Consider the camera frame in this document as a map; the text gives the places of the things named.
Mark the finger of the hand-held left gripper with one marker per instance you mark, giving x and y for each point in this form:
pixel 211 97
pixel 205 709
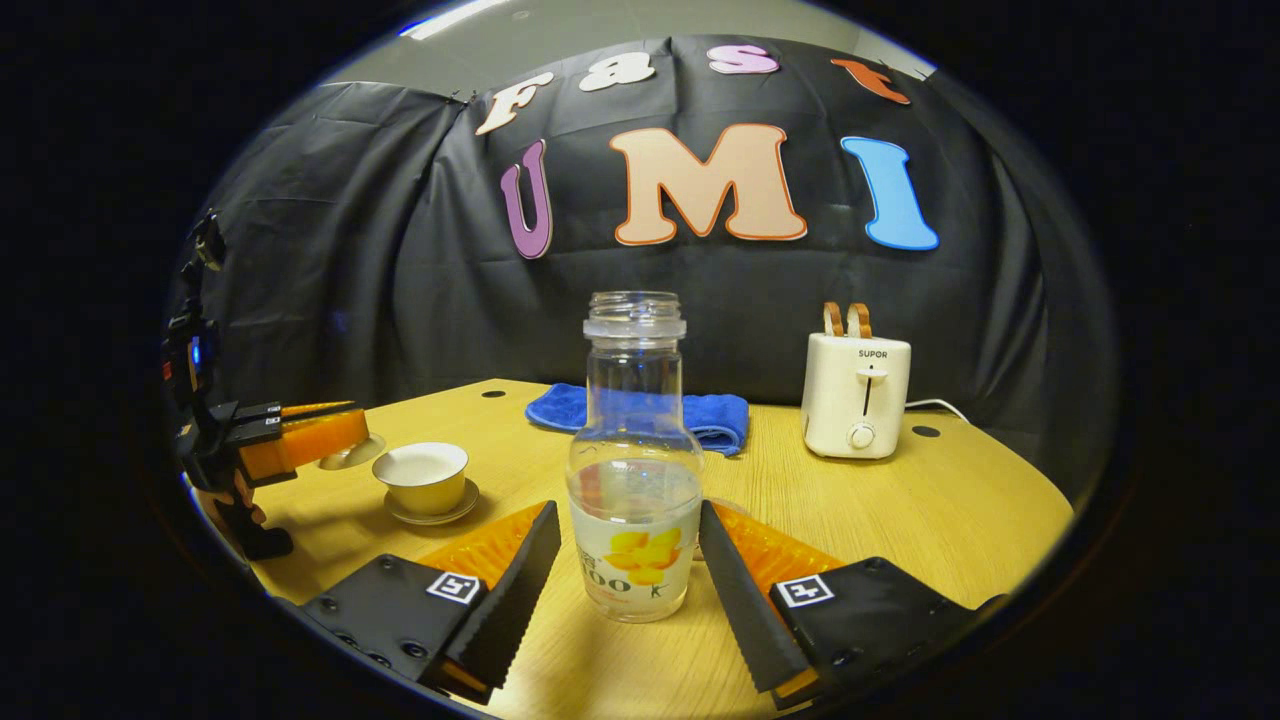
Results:
pixel 310 440
pixel 300 409

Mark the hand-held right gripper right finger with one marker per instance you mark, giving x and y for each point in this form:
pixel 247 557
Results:
pixel 745 610

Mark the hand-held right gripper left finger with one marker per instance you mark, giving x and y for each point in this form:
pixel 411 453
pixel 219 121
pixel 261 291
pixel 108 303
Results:
pixel 505 610

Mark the cream teacup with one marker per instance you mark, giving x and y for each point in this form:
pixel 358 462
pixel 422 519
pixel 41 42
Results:
pixel 425 485

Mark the clear water bottle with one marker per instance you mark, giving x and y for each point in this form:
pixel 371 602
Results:
pixel 635 430

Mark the cream saucer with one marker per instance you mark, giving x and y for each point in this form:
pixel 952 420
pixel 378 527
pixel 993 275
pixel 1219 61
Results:
pixel 465 505

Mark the black backdrop cloth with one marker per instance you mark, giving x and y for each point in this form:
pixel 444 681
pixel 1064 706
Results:
pixel 400 250

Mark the blue folded towel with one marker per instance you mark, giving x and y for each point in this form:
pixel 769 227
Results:
pixel 720 420

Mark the white toaster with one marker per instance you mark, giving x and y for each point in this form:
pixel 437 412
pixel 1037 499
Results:
pixel 850 400

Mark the toast bread slice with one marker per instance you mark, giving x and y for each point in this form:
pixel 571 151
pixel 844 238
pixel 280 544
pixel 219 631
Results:
pixel 860 320
pixel 834 320

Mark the ceiling light panel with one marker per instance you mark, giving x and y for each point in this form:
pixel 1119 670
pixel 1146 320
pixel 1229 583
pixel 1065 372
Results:
pixel 450 22

